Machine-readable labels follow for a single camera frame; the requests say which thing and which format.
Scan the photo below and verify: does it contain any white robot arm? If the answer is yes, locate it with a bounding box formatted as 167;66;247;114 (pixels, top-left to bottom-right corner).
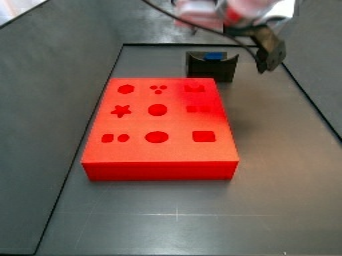
175;0;297;31

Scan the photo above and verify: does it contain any black camera cable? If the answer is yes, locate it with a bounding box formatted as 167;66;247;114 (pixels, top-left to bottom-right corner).
142;0;265;68

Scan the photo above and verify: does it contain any black curved fixture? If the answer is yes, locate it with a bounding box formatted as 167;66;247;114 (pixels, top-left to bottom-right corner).
186;51;239;83

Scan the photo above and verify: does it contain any blue square-circle object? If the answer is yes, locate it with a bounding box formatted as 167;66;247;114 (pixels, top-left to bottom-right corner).
203;52;223;61

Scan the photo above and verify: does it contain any red shape-sorter block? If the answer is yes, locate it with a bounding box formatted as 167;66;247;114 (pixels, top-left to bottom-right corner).
82;78;239;181

